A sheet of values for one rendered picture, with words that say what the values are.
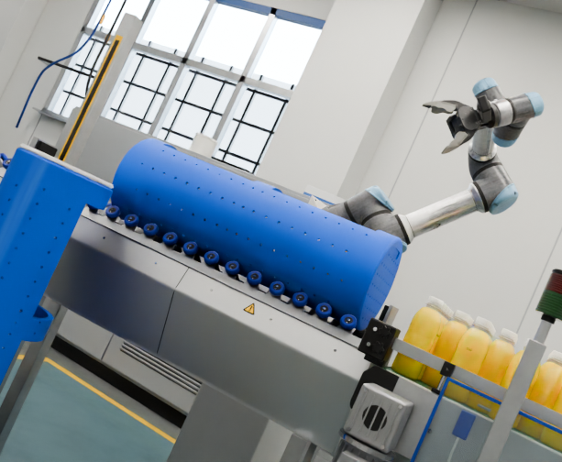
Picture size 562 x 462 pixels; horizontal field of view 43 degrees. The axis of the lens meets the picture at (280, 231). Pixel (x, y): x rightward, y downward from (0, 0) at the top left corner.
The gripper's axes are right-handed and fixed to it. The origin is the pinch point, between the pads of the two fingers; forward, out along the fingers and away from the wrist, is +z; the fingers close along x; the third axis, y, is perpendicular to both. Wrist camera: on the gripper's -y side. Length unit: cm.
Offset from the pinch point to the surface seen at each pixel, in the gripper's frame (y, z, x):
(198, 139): 242, 24, 110
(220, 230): 24, 61, -6
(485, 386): -11, 18, -69
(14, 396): 81, 136, -28
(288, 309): 19, 51, -34
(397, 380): -4, 35, -61
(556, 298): -36, 7, -55
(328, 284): 12, 39, -32
